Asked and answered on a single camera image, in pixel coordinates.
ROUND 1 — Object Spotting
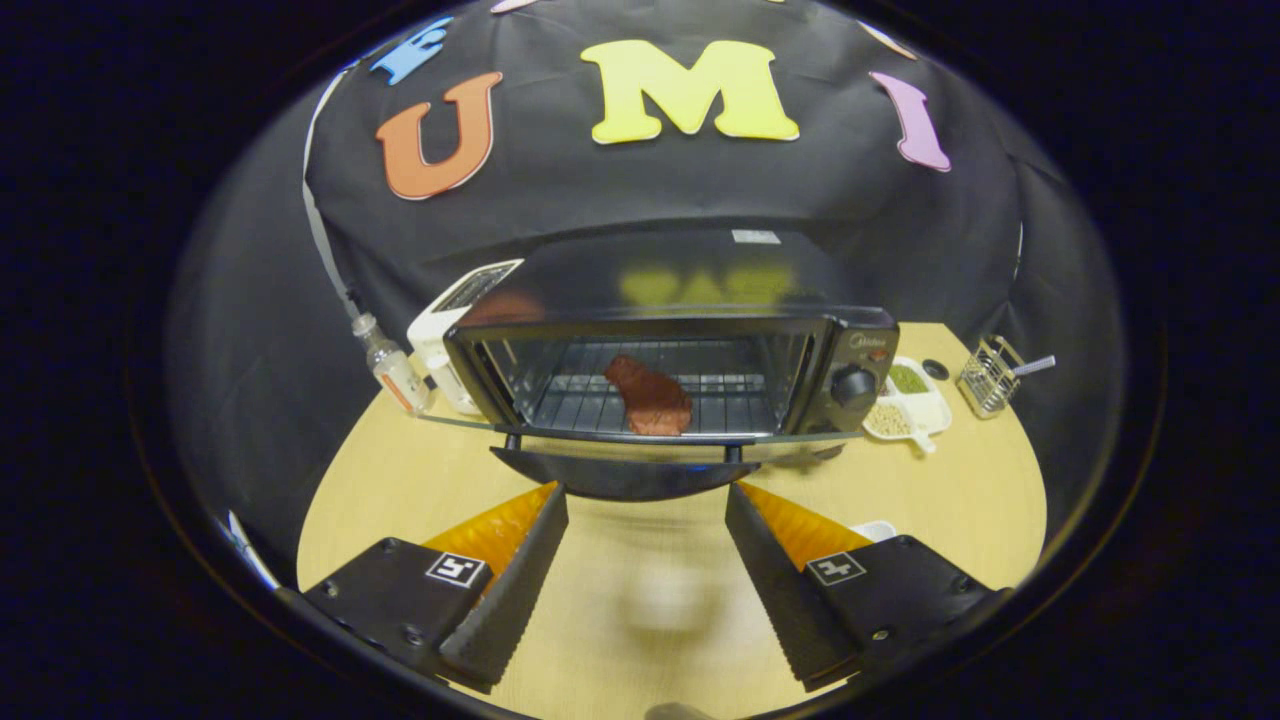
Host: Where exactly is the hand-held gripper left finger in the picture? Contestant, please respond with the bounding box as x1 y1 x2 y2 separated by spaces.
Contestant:
300 482 569 693

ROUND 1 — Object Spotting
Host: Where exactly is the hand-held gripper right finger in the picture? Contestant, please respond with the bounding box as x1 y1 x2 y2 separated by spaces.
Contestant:
725 482 1006 693

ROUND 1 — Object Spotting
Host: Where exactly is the reddish-brown meat steak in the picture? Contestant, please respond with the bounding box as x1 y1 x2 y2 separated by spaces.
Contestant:
603 355 694 437

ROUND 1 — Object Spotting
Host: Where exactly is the black toaster oven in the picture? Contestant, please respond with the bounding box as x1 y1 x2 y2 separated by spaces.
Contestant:
415 228 901 503

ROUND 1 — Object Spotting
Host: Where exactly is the white bread toaster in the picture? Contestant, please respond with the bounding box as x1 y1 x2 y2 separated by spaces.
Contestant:
407 258 525 416

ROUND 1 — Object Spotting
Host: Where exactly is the white divided dish of beans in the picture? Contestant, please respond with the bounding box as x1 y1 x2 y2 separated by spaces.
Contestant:
862 357 953 454

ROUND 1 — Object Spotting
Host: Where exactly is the glass bottle with orange label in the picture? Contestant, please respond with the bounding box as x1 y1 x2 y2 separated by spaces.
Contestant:
351 313 429 416

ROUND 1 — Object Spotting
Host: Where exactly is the wire mesh utensil holder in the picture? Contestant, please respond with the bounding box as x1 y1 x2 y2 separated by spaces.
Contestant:
956 335 1025 419

